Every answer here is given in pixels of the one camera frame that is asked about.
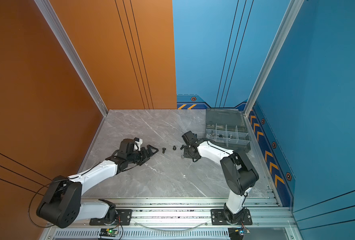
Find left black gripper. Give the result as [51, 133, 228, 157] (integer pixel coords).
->
[127, 144, 159, 166]

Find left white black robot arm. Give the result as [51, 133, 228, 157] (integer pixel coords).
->
[36, 138, 159, 229]

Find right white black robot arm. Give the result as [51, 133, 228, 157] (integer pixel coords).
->
[182, 131, 259, 226]

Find grey compartment organizer box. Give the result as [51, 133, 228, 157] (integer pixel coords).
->
[205, 109, 251, 152]

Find left green circuit board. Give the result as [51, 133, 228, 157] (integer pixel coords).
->
[99, 228, 119, 239]

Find green circuit board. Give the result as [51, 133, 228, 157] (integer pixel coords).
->
[228, 228, 250, 240]
[99, 228, 119, 239]

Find right green circuit board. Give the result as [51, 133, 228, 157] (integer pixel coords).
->
[228, 228, 250, 240]

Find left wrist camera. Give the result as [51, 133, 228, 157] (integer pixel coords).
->
[133, 138, 143, 151]

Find aluminium rail frame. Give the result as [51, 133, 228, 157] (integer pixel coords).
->
[39, 196, 304, 240]

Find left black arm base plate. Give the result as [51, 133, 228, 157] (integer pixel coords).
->
[89, 209, 132, 226]

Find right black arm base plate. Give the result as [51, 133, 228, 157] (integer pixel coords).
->
[210, 208, 253, 226]

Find clear curved cable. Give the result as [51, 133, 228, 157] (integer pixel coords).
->
[132, 220, 209, 232]

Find right aluminium corner post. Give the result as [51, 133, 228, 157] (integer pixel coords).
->
[243, 0, 304, 117]

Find aluminium corner post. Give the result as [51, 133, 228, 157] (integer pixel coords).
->
[34, 0, 108, 117]
[243, 0, 304, 117]

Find left aluminium corner post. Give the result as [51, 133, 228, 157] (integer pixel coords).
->
[34, 0, 108, 117]

